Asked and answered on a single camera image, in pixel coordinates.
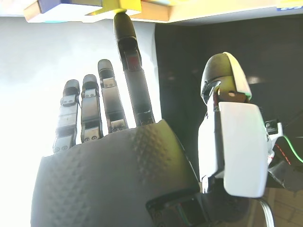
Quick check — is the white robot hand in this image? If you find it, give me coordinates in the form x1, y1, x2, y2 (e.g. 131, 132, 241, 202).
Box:
30, 11, 269, 227

